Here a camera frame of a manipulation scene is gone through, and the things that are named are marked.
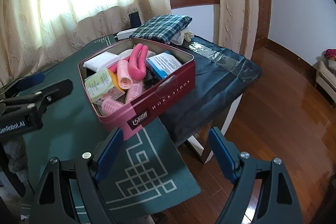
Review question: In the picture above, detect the yellow white carton box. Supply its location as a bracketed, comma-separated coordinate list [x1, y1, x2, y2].
[84, 68, 125, 105]

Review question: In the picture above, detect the white tube sachet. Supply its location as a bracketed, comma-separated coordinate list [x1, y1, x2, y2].
[83, 51, 121, 72]

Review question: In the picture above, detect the beige sofa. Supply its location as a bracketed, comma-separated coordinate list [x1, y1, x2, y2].
[314, 49, 336, 106]

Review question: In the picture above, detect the white power strip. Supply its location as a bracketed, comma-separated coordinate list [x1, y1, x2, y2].
[116, 28, 137, 40]

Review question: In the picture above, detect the blue white medicine box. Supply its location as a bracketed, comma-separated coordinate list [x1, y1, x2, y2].
[146, 51, 182, 80]

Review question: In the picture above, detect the pink foam curler rod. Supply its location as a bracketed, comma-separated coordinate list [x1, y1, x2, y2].
[128, 43, 149, 81]
[108, 49, 133, 73]

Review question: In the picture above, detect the green table mat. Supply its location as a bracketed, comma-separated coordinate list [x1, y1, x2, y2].
[22, 38, 201, 223]

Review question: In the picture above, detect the beige lace curtain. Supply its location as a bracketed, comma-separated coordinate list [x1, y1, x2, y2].
[0, 0, 259, 85]

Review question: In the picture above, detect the plaid folded cloth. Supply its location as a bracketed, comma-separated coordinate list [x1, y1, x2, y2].
[129, 14, 193, 44]

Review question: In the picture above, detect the dark blue table cover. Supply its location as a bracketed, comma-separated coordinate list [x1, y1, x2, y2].
[159, 36, 263, 146]

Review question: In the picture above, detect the black comb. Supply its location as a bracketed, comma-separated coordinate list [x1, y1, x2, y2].
[143, 69, 160, 89]

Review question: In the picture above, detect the red tin box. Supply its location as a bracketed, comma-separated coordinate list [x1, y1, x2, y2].
[78, 38, 195, 140]

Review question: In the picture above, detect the small pink hair roller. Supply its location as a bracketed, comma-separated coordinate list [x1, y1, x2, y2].
[117, 60, 133, 90]

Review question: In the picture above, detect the grey gloved left hand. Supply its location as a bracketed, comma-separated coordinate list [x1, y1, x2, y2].
[3, 136, 29, 184]

